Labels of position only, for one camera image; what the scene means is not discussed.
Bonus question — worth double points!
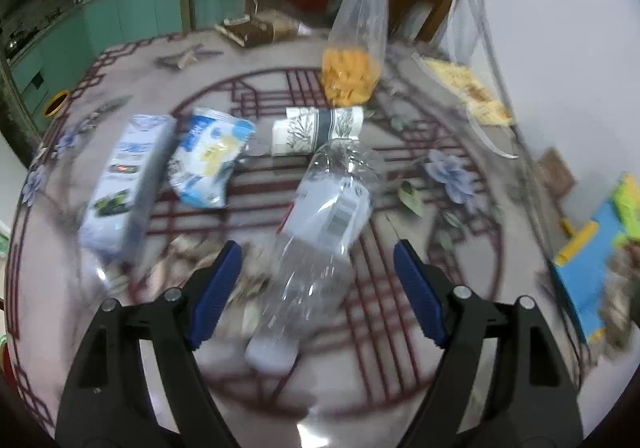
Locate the blue toy board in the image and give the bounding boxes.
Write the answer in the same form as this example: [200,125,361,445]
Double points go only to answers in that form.
[553,173,639,343]

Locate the clear bag orange snacks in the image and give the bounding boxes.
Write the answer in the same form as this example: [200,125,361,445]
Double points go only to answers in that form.
[321,0,388,107]

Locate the yellow picture book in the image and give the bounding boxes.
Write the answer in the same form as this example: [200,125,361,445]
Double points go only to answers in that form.
[419,55,515,127]

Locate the pink paper trash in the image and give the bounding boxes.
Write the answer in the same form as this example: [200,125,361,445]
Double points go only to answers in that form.
[144,231,281,329]

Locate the blue white snack wrapper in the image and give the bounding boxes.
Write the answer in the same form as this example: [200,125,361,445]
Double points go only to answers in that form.
[168,107,255,209]

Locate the small wooden block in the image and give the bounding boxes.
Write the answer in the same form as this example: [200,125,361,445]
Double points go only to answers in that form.
[537,147,576,200]

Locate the black cable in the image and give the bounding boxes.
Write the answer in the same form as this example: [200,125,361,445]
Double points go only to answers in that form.
[459,0,586,379]

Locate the brown snack package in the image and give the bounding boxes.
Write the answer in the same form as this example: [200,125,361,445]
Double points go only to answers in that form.
[214,10,312,49]

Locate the teal kitchen cabinets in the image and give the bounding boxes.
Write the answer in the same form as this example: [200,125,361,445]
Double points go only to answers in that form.
[6,0,246,119]

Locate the clear plastic bottle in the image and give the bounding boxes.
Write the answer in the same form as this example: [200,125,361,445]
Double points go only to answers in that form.
[245,138,385,376]

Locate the wooden chair at wall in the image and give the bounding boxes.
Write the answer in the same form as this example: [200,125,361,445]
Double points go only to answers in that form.
[388,0,456,43]

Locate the yellow green bucket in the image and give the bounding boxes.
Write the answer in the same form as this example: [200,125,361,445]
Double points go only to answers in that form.
[42,90,70,119]

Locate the blue white milk carton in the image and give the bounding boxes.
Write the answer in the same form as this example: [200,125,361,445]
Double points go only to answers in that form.
[78,115,177,263]

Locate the white charging cable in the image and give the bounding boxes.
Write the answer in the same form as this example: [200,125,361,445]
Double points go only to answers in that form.
[447,0,522,160]

